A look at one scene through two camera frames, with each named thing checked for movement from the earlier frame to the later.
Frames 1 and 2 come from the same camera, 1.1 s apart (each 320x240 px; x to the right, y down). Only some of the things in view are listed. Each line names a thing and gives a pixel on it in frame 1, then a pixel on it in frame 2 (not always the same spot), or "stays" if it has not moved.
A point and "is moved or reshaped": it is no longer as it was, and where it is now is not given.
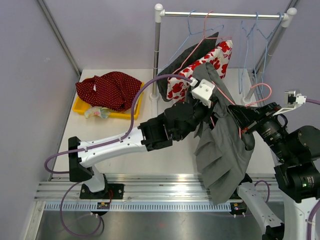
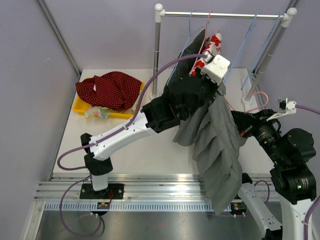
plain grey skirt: [222, 153] is moved or reshaped
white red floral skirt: [218, 56] -> [213, 47]
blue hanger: [244, 36] -> [241, 49]
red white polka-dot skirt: [115, 91] stays
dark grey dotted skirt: [175, 61] -> [182, 85]
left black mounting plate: [117, 190] stays
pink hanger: [239, 104] -> [267, 99]
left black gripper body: [201, 111] -> [207, 87]
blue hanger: [267, 38] -> [263, 51]
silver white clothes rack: [160, 15] stays
